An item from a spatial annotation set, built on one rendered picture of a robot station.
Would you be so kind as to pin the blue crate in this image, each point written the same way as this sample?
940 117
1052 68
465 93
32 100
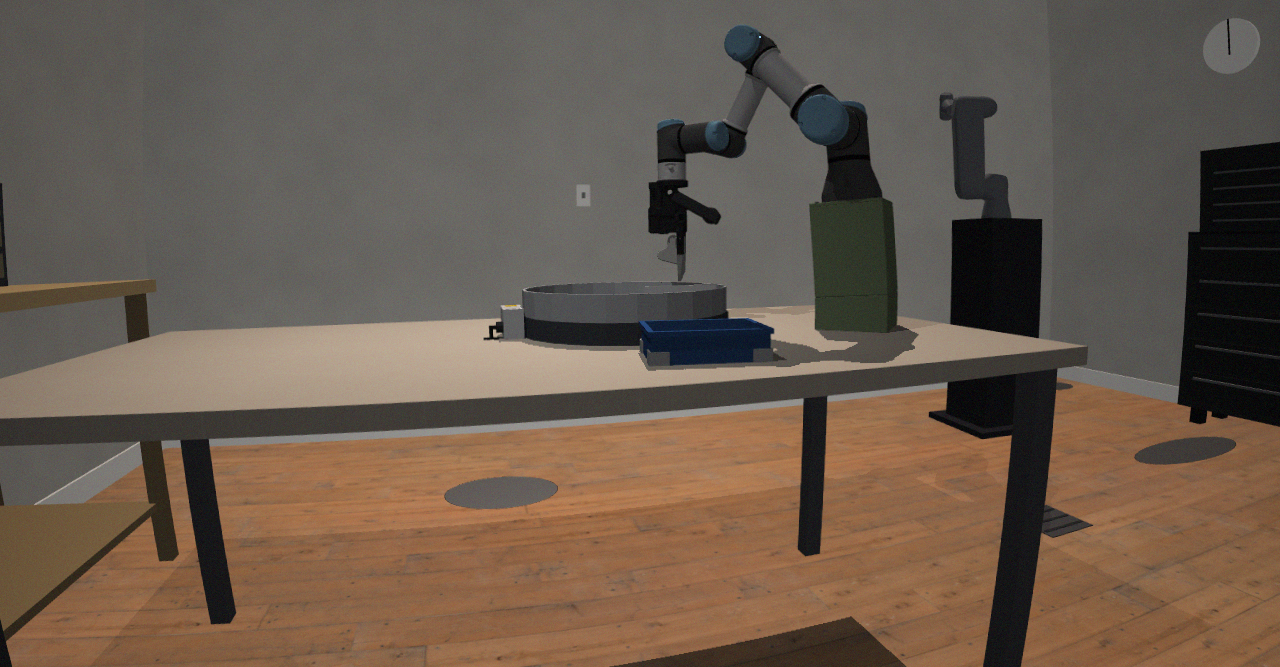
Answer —
705 341

